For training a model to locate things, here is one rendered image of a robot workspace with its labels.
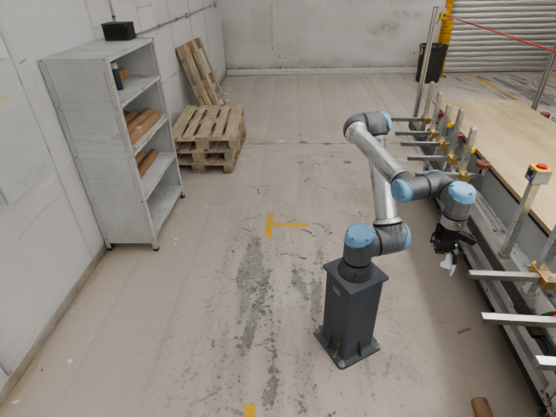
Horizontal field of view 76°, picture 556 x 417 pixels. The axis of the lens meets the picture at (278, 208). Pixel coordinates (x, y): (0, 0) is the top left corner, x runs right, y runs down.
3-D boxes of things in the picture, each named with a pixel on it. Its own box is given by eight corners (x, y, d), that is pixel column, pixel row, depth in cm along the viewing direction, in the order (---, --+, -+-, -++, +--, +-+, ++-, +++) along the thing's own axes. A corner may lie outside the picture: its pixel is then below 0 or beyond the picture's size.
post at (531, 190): (500, 258, 186) (533, 183, 161) (496, 252, 190) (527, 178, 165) (510, 259, 185) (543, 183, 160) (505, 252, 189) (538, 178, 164)
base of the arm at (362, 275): (352, 288, 184) (353, 274, 179) (330, 266, 198) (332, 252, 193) (380, 275, 191) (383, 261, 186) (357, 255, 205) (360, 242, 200)
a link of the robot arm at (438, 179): (418, 170, 142) (437, 184, 132) (443, 165, 144) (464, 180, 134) (414, 190, 147) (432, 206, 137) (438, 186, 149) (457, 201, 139)
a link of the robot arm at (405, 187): (336, 111, 181) (405, 186, 130) (358, 108, 184) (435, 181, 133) (333, 131, 188) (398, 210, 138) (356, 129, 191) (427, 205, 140)
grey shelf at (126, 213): (107, 250, 308) (36, 59, 222) (144, 196, 383) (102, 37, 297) (158, 251, 306) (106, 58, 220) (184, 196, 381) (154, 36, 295)
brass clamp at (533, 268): (539, 289, 152) (544, 281, 149) (524, 268, 163) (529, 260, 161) (555, 290, 152) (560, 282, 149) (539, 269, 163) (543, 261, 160)
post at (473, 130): (453, 194, 250) (472, 127, 224) (452, 190, 253) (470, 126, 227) (458, 194, 250) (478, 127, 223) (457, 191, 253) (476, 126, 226)
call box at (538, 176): (530, 185, 160) (537, 170, 156) (523, 178, 166) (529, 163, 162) (547, 186, 160) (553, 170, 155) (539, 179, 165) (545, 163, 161)
